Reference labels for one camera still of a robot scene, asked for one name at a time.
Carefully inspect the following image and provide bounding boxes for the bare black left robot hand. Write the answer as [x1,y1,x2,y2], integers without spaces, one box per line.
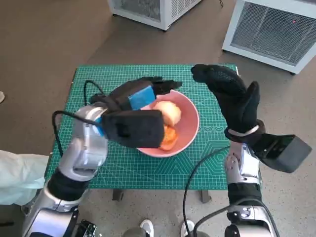
[108,76,183,112]

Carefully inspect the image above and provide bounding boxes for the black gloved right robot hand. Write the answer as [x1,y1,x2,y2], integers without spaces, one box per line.
[191,64,261,133]

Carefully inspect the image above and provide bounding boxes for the round toy bread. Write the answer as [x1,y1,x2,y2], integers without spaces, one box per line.
[154,101,182,125]

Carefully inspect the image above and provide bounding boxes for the pink bowl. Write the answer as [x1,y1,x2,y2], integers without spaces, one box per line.
[134,89,200,158]

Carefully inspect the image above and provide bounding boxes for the oblong striped toy bread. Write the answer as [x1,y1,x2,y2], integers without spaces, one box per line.
[160,124,179,151]

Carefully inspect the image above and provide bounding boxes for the green cutting mat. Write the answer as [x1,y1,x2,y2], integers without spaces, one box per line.
[45,64,263,190]

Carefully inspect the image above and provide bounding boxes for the white mesh cabinet with red light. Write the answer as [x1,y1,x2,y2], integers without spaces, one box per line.
[221,0,316,76]

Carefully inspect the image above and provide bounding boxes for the white shoe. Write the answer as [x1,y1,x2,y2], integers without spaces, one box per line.
[181,220,196,237]
[140,219,154,237]

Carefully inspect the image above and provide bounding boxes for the grey rounded leg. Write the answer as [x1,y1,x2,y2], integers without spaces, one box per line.
[124,227,149,237]

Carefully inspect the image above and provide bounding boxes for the black electronics box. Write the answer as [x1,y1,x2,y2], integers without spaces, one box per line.
[79,220,97,237]

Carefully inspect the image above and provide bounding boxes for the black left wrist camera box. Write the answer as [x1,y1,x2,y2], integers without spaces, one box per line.
[101,110,165,149]

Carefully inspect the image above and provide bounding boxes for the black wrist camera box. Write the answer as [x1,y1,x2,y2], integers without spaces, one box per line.
[254,134,313,173]
[101,110,165,149]

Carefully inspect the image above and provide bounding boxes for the black left wrist cable loop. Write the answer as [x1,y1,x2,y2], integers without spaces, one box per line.
[83,80,106,106]

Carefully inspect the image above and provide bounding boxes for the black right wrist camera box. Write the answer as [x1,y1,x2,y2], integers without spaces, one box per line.
[254,134,313,173]

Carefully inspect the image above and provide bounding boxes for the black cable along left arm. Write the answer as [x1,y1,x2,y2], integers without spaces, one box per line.
[51,110,99,158]

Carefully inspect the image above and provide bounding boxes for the long black robot cable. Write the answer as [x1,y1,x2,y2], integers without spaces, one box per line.
[182,145,230,237]

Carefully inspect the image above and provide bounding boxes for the black cable over right arm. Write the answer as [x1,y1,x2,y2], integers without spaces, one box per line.
[195,203,281,237]

